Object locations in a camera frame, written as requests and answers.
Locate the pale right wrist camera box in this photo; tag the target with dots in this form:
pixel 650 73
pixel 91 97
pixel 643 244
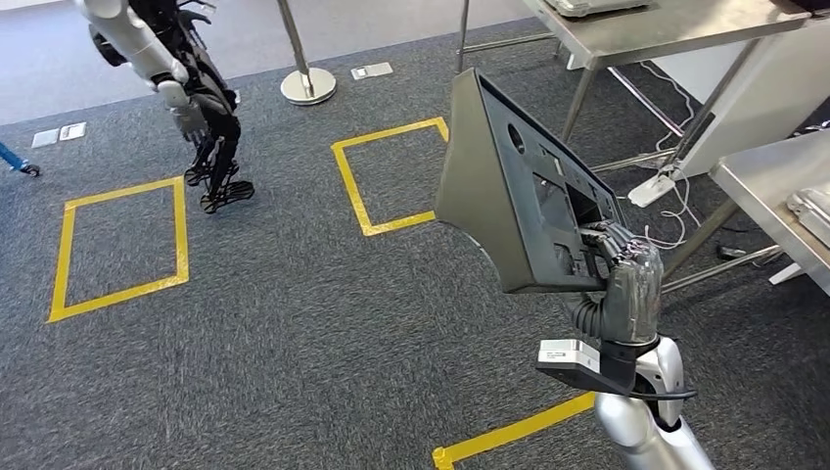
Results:
pixel 567 355

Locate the yellow floor tape square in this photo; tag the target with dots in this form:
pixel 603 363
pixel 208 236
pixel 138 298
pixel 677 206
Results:
pixel 515 428
pixel 62 266
pixel 356 194

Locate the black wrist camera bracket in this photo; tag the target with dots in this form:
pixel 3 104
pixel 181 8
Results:
pixel 583 379

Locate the grey stamped metal plate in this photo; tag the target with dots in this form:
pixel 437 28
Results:
pixel 814 214
pixel 596 6

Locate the black power adapter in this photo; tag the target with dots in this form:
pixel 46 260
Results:
pixel 733 253

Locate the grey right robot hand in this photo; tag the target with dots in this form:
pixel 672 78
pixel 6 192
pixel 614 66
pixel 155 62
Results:
pixel 639 292

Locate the white partition panel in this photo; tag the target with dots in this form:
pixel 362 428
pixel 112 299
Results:
pixel 778 84

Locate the silver and black humanoid robot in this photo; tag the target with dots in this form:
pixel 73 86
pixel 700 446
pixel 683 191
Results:
pixel 129 39

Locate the metal floor outlet plate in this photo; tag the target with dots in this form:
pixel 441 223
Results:
pixel 371 70
pixel 72 131
pixel 45 139

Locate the black plastic panel with cutouts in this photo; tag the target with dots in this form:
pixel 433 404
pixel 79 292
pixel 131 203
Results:
pixel 480 194

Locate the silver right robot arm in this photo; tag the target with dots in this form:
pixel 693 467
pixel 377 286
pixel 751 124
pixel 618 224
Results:
pixel 635 428

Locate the white power strip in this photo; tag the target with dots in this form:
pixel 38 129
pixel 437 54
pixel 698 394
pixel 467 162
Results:
pixel 650 191

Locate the chrome stanchion post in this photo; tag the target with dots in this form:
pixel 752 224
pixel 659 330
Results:
pixel 308 87

